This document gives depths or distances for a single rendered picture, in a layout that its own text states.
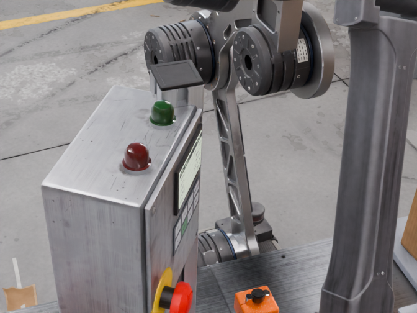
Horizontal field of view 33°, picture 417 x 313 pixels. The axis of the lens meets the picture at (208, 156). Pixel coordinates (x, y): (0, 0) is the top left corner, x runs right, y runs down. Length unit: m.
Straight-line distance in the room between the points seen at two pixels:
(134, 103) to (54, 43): 3.10
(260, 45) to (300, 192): 1.54
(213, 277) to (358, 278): 0.70
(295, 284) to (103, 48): 2.52
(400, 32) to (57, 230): 0.38
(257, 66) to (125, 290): 0.80
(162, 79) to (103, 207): 0.16
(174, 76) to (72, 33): 3.19
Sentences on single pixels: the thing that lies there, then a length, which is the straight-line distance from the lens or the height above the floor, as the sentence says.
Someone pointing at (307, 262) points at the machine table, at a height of 0.83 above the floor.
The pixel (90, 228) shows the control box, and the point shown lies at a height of 1.44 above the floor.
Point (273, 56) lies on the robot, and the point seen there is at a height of 1.17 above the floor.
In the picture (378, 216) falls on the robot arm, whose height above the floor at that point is 1.40.
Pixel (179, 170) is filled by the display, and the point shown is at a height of 1.46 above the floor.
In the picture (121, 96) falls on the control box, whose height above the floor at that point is 1.47.
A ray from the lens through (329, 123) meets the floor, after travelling 3.27.
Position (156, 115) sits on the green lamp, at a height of 1.49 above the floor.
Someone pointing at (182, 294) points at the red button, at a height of 1.34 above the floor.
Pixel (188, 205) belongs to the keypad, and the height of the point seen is 1.38.
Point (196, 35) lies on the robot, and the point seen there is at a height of 0.96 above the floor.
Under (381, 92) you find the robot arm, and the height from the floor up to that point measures 1.50.
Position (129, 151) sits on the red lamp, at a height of 1.50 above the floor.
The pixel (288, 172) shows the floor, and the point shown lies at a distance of 2.96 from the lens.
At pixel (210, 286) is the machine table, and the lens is 1.39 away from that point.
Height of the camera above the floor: 1.88
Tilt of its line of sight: 39 degrees down
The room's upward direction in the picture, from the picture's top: 3 degrees clockwise
